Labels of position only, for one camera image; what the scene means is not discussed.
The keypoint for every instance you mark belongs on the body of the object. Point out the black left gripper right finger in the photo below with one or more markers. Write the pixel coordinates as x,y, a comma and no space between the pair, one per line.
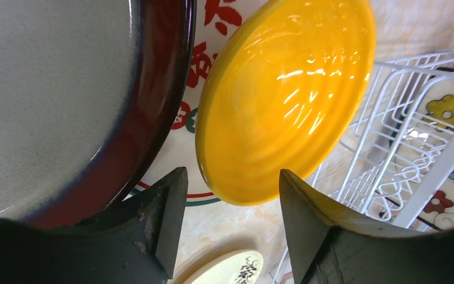
331,243

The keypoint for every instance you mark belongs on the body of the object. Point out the yellow bowl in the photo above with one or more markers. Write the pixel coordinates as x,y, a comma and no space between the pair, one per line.
281,94

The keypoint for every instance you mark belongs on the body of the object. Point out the white wire dish rack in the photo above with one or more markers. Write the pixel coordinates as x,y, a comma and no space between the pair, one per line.
361,174

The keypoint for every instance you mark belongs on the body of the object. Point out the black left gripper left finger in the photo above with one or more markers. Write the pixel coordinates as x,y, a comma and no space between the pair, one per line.
135,241

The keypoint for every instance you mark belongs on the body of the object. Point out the red rimmed white plate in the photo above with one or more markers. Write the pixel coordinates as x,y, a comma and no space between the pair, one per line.
88,94

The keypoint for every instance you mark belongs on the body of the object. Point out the cream small leaf plate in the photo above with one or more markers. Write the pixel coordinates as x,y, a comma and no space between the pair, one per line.
240,267

